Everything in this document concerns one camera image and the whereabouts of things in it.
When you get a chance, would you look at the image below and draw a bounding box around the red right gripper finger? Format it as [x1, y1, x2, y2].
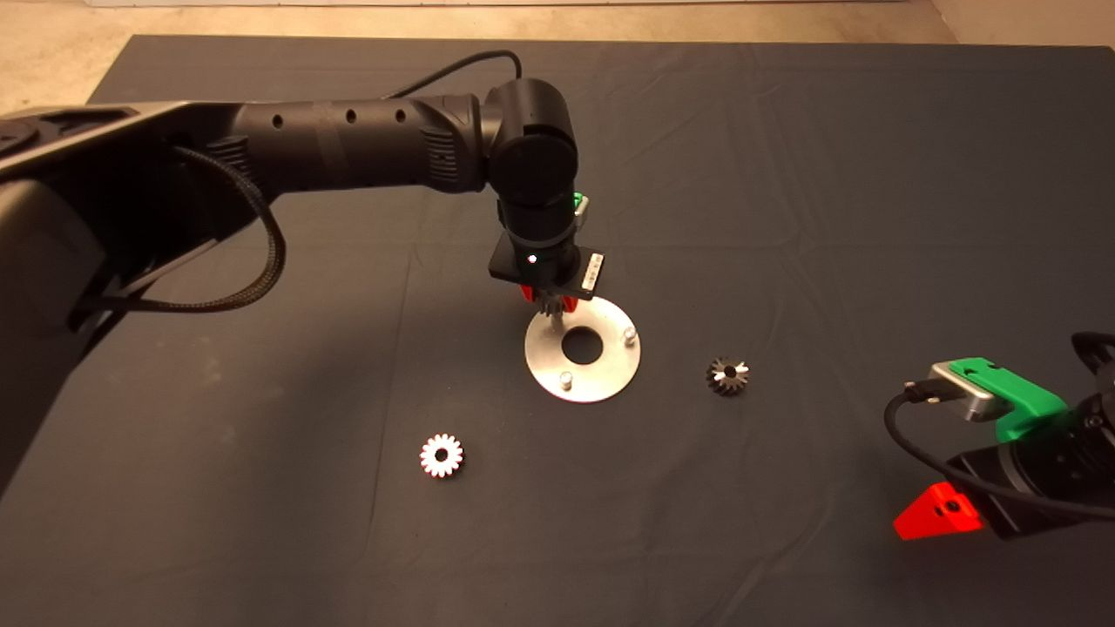
[894, 482, 986, 542]

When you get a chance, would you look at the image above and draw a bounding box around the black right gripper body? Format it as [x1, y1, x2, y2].
[947, 416, 1115, 542]

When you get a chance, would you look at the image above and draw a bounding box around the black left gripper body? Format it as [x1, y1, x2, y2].
[488, 237, 606, 302]

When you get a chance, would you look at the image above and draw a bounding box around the round metal carrier plate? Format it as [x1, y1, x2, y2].
[524, 296, 643, 404]

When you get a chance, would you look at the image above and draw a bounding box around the dark grey table cloth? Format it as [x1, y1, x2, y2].
[0, 35, 1115, 627]

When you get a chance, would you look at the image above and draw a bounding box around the green right camera mount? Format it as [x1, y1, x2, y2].
[949, 358, 1071, 446]

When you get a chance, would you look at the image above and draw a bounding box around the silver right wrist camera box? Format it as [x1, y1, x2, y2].
[926, 364, 1017, 425]

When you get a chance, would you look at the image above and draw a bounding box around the thin black right camera cable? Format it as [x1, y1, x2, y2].
[885, 381, 1115, 523]

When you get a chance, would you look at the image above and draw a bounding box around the thin black camera cable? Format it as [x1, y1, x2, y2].
[383, 50, 524, 99]
[885, 381, 1115, 523]

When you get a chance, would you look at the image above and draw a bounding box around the thin black left camera cable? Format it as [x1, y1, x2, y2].
[383, 50, 524, 99]

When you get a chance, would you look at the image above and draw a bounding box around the braided black left arm cable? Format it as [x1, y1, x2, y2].
[70, 144, 288, 332]

